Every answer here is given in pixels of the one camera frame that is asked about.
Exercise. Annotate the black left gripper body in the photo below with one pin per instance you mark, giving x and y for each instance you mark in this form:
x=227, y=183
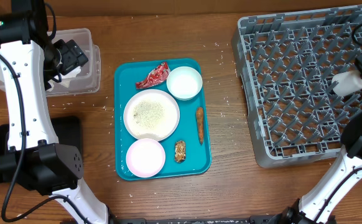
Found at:
x=71, y=58

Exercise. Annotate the white napkin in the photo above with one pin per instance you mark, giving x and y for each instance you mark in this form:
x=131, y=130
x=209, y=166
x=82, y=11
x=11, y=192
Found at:
x=65, y=79

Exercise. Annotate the white cup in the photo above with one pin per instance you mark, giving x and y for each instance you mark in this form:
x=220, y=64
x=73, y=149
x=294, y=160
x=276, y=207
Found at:
x=347, y=83

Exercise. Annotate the white bowl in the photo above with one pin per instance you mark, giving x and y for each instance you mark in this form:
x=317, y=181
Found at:
x=184, y=83

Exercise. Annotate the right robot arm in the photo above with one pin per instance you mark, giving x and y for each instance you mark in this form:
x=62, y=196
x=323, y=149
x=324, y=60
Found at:
x=317, y=205

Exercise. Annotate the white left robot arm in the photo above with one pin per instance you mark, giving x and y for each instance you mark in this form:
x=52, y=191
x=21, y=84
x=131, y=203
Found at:
x=35, y=159

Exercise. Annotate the gray dishwasher rack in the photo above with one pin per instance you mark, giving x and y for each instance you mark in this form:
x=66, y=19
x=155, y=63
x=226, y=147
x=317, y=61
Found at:
x=287, y=62

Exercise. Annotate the clear plastic bin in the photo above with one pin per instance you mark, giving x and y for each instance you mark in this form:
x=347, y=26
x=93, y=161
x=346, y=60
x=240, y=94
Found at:
x=87, y=77

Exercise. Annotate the black tray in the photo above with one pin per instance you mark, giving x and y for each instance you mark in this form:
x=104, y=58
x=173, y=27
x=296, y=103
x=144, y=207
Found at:
x=68, y=130

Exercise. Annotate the red snack wrapper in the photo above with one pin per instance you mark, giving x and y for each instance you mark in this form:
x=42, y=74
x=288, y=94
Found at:
x=155, y=77

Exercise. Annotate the teal plastic tray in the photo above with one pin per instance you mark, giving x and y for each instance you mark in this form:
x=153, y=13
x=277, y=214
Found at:
x=198, y=157

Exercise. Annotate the orange carrot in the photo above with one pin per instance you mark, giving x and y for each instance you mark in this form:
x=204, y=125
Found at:
x=200, y=124

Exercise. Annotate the brown granola bar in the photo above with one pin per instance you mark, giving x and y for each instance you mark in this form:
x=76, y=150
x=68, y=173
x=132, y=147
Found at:
x=180, y=151

